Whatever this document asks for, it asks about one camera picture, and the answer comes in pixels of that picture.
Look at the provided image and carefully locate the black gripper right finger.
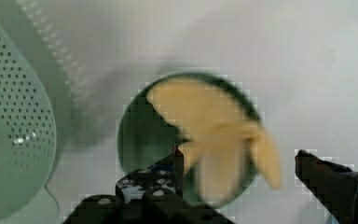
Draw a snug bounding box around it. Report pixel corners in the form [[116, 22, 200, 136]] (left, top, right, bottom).
[[295, 150, 358, 224]]

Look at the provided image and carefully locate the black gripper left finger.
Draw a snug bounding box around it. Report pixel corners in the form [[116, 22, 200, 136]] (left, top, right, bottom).
[[115, 144, 184, 204]]

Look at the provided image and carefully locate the peeled plush banana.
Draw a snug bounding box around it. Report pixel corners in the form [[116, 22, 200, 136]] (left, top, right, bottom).
[[146, 77, 282, 205]]

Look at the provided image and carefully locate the green mug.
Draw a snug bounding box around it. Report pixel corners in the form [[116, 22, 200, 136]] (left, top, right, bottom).
[[117, 72, 262, 209]]

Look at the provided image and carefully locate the green oval colander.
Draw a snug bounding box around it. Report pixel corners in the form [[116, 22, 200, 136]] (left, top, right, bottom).
[[0, 0, 71, 224]]

